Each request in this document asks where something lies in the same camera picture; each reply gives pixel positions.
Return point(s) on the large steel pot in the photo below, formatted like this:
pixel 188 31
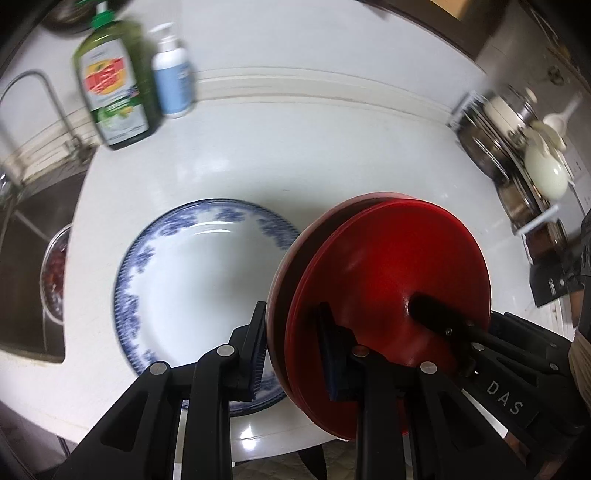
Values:
pixel 482 147

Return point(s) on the white plastic ladle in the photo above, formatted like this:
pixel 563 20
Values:
pixel 554 122

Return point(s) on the thin gooseneck chrome faucet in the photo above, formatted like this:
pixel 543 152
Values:
pixel 60 120

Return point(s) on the stainless steel sink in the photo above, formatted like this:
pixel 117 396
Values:
pixel 27 258

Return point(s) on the cream round pot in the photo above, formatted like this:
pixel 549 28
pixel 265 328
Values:
pixel 547 173

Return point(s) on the black knife block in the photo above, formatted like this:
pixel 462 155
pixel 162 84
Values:
pixel 549 281

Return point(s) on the white plastic stand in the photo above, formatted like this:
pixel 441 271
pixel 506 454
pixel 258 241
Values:
pixel 538 221

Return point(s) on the glass jar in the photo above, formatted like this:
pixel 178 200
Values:
pixel 547 240

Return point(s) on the metal colander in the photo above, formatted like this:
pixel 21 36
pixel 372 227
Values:
pixel 47 295

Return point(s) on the white blue pump bottle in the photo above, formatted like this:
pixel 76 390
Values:
pixel 173 78

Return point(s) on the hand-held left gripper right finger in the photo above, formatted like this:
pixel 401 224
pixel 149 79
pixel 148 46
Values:
pixel 328 364

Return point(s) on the metal pot rack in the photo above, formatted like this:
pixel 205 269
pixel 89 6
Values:
pixel 461 115

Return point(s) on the green dish soap bottle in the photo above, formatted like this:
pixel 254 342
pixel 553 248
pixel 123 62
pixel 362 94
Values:
pixel 115 92

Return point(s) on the blue floral white plate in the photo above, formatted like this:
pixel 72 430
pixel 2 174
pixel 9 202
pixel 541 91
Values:
pixel 207 286

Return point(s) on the person's right hand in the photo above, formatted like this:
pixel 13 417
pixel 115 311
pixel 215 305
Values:
pixel 581 369

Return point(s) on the white pot with glass lid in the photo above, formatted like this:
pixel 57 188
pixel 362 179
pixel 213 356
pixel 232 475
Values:
pixel 503 115

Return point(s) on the red and black bowl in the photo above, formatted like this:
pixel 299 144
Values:
pixel 392 263

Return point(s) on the red fruit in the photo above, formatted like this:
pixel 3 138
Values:
pixel 59 272

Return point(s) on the small steel pot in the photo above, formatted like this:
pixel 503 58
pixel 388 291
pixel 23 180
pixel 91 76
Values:
pixel 519 201

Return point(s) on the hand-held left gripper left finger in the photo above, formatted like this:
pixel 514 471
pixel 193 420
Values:
pixel 251 364

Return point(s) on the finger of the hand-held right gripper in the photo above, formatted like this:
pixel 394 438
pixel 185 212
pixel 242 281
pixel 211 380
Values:
pixel 438 316
pixel 517 325

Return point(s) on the dark wooden window frame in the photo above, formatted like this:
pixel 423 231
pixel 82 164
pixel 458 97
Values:
pixel 415 23

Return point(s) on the pink bowl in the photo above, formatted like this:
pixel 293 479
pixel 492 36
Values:
pixel 275 314

